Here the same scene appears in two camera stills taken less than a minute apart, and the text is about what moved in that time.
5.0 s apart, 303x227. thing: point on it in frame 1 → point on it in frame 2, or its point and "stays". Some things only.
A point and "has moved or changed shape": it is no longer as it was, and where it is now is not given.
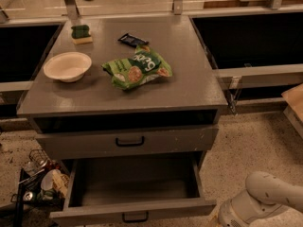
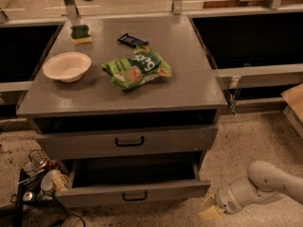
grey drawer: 126,189 has moved or changed shape
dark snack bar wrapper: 133,41 stays
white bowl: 67,66 stays
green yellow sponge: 80,34 stays
